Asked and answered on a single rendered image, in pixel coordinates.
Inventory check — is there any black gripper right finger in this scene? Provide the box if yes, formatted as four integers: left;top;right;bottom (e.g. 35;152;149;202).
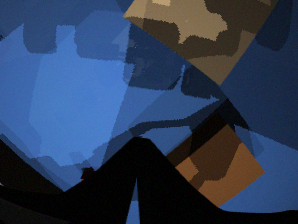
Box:
137;137;298;224

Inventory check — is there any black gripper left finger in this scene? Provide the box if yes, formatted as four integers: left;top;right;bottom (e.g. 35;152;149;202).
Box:
0;136;142;224

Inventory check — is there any small red block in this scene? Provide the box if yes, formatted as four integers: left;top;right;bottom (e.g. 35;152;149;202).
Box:
80;171;96;181

